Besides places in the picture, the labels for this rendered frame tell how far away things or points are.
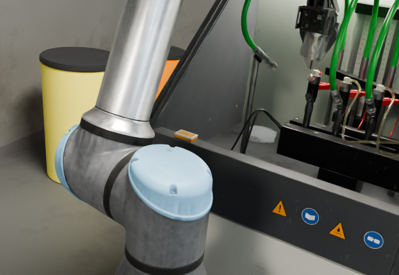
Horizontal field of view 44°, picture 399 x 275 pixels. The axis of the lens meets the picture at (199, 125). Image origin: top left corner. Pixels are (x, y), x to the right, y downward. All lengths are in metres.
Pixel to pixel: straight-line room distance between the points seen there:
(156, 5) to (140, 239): 0.33
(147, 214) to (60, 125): 2.17
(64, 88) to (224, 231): 1.66
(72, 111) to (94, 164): 2.02
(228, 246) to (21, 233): 1.50
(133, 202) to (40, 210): 2.08
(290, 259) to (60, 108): 1.85
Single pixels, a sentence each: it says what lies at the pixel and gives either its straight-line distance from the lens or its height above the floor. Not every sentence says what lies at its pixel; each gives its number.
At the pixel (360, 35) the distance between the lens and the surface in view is 1.52.
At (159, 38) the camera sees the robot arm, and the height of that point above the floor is 1.28.
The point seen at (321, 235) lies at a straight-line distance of 1.14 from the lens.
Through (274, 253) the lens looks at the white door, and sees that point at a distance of 1.21.
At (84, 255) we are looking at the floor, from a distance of 2.41.
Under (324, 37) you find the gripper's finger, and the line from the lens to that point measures 1.22.
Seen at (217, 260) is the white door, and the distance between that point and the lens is 1.30.
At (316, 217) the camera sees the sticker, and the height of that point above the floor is 0.88.
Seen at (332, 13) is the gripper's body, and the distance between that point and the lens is 1.19.
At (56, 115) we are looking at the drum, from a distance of 2.80.
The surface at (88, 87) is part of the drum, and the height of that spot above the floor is 0.60.
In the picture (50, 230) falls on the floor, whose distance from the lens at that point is 2.58.
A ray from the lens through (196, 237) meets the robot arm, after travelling 0.69.
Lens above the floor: 1.42
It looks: 21 degrees down
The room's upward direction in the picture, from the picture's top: 6 degrees clockwise
